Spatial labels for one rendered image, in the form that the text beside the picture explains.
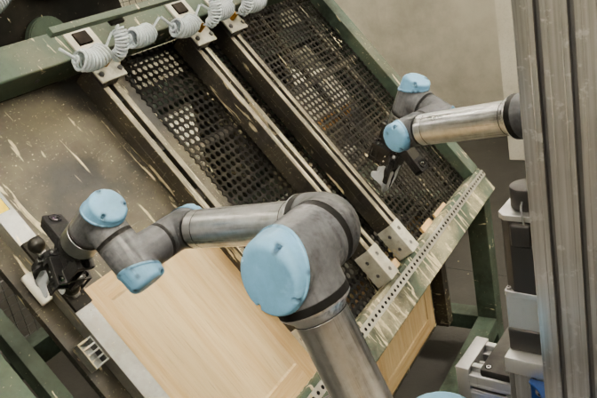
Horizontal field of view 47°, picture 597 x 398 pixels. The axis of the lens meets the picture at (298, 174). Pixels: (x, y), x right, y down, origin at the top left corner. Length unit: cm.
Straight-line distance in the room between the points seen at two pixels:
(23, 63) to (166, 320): 76
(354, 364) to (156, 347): 81
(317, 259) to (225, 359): 91
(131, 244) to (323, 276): 43
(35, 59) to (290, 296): 120
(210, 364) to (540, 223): 99
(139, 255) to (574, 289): 73
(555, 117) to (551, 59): 8
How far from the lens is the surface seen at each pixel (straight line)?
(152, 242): 129
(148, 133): 202
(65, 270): 142
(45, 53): 199
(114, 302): 175
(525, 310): 131
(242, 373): 185
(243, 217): 119
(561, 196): 108
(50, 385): 170
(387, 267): 230
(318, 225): 99
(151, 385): 169
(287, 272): 94
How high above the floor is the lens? 205
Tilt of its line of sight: 19 degrees down
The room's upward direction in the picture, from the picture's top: 12 degrees counter-clockwise
